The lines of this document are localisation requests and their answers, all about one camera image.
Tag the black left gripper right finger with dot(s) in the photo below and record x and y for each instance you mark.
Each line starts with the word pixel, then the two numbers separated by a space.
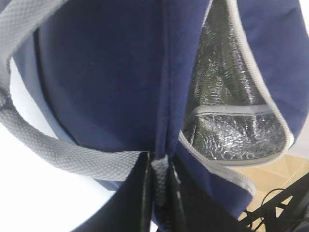
pixel 191 208

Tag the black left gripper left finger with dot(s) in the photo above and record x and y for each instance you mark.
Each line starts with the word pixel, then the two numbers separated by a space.
pixel 130 208

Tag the navy blue lunch bag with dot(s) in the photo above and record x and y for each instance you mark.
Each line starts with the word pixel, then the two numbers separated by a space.
pixel 90 84

